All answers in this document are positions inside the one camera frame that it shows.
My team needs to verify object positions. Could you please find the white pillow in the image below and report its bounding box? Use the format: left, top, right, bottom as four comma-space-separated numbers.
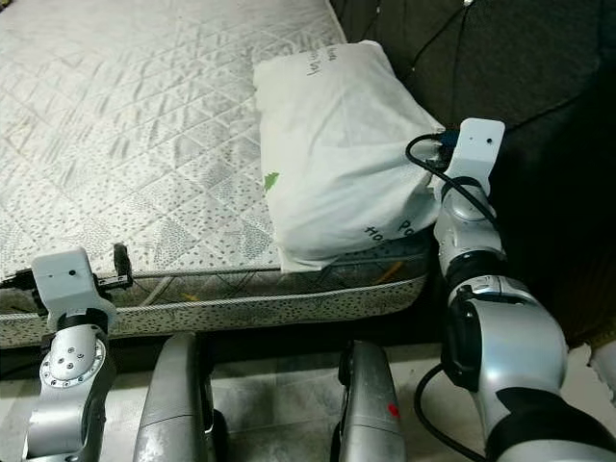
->
252, 40, 449, 274

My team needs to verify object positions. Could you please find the white quilted mattress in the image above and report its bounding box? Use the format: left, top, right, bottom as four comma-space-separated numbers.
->
0, 0, 440, 349

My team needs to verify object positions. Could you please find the grey left robot leg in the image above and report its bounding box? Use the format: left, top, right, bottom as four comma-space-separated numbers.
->
133, 332, 218, 462

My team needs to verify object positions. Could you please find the grey robot leg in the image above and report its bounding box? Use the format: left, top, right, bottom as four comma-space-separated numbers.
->
331, 339, 408, 462
133, 332, 218, 462

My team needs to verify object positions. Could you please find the grey right robot leg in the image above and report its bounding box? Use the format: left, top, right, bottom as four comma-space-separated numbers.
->
331, 339, 408, 462

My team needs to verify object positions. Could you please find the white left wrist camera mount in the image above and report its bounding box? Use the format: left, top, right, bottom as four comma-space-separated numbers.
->
30, 247, 119, 334

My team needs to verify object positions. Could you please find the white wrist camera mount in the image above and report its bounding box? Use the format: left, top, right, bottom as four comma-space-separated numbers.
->
30, 247, 119, 334
454, 117, 507, 190

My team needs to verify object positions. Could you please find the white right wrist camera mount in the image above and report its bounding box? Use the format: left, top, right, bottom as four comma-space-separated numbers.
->
454, 117, 507, 190

